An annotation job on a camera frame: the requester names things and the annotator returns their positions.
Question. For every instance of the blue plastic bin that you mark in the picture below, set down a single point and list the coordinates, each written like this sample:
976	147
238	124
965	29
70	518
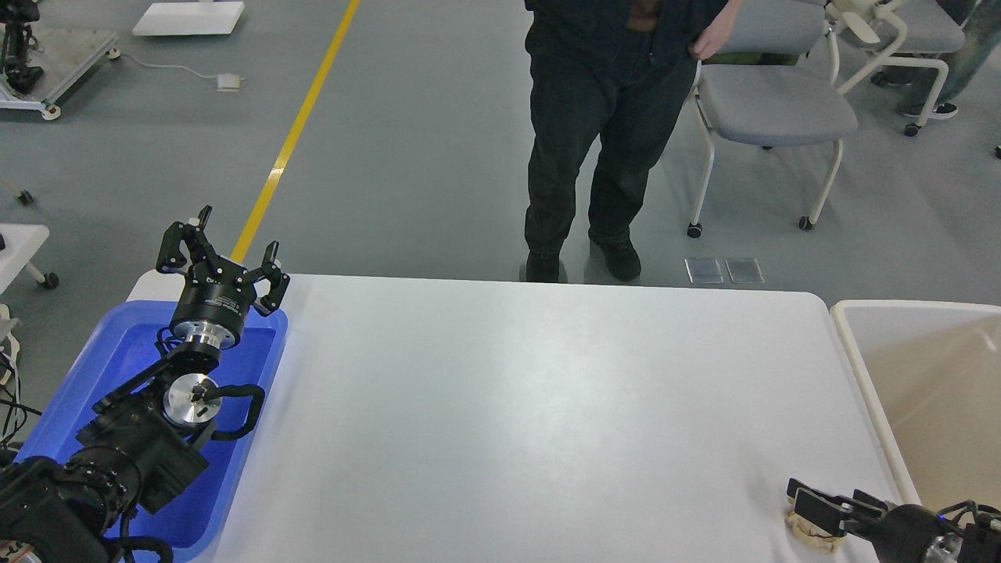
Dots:
121	345

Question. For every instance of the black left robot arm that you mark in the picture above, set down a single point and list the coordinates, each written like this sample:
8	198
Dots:
144	447

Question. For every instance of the floor plate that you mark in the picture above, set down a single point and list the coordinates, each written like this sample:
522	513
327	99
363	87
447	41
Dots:
745	271
703	271

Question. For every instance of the grey chair white frame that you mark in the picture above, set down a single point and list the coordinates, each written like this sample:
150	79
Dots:
773	105

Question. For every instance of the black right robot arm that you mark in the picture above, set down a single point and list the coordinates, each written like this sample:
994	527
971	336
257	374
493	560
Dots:
962	532

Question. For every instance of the white flat board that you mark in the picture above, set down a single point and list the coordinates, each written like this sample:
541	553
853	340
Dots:
189	18

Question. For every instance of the beige paper ball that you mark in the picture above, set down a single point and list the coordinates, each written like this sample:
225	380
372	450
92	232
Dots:
811	535

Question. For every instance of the person in black clothes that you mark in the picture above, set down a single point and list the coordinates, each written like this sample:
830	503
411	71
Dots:
612	72

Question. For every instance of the person's hand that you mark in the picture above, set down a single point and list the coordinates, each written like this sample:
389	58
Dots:
716	33

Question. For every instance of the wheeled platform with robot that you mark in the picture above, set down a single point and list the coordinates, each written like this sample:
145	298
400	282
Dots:
41	64

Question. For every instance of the white plastic bin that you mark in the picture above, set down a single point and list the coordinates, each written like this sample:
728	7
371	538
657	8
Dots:
929	373

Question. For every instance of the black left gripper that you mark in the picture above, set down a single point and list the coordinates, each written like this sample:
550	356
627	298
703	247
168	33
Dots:
214	304

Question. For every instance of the white power adapter with cable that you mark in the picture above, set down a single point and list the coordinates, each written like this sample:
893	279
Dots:
222	82

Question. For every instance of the right floor plate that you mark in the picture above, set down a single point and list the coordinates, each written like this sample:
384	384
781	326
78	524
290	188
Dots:
745	271

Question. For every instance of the left floor plate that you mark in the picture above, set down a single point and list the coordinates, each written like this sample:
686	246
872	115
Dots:
703	271

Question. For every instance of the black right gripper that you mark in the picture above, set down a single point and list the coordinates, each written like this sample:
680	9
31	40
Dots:
907	533

